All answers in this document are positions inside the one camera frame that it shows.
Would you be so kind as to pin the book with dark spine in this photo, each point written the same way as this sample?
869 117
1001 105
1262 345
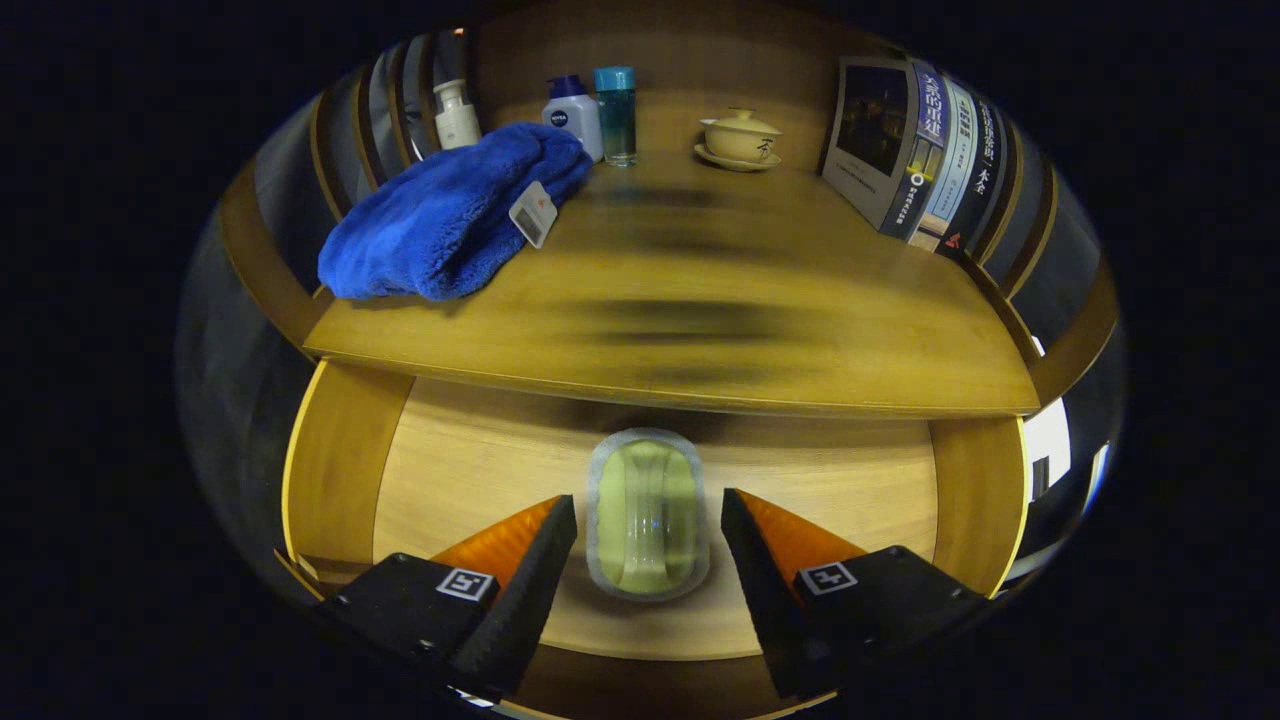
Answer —
980 190

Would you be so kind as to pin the book with pale spine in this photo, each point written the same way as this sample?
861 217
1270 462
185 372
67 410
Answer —
950 175

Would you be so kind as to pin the wooden drawer with black knob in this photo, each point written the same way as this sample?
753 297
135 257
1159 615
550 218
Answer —
480 460

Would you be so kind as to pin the blue towel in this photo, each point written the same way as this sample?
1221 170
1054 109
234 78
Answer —
440 220

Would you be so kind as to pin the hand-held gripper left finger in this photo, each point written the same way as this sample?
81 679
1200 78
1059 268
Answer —
525 600

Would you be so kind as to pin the clear teal bottle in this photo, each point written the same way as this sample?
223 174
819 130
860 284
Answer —
616 120

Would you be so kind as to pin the grey book with blue spine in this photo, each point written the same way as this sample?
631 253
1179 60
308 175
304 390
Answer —
870 130

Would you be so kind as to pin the beige lidded teacup with saucer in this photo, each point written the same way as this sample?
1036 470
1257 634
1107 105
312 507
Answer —
740 140

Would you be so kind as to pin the green sponge brush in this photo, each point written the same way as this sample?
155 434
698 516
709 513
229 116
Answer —
647 520

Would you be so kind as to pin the white bottle with blue cap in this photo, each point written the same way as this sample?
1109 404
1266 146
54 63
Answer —
578 118

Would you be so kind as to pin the wooden countertop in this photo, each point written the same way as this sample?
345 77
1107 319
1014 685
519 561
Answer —
800 300

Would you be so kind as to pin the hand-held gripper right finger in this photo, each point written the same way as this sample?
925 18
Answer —
775 600

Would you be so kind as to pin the white pump bottle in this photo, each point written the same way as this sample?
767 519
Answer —
458 122

